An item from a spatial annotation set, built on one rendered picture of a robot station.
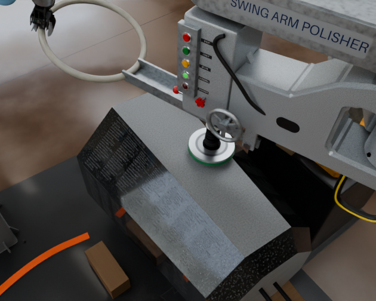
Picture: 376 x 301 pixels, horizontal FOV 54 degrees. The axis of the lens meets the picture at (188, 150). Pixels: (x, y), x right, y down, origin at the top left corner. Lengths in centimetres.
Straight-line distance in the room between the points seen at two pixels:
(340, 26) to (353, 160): 46
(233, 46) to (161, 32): 298
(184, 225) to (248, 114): 57
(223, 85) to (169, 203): 62
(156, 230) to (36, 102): 207
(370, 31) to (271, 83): 36
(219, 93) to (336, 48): 45
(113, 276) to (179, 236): 71
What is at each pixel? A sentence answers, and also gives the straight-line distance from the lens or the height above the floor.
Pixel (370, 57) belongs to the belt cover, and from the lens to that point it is 107.
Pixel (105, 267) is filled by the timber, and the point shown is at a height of 13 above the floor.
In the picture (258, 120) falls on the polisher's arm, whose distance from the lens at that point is 134.
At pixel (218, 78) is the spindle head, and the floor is 139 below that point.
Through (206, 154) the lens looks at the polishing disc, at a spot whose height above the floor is 92.
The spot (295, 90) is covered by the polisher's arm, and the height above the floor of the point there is 144.
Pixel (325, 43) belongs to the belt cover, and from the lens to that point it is 108.
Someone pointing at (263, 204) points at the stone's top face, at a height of 86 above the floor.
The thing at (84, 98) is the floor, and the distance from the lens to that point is 341.
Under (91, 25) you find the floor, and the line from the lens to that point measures 436.
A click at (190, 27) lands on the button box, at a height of 155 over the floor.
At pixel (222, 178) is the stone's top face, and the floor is 86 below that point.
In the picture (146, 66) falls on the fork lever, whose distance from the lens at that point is 176.
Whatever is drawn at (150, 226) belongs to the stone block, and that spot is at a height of 69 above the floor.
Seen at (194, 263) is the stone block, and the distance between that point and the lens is 160.
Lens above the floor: 219
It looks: 49 degrees down
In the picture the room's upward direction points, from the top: 3 degrees clockwise
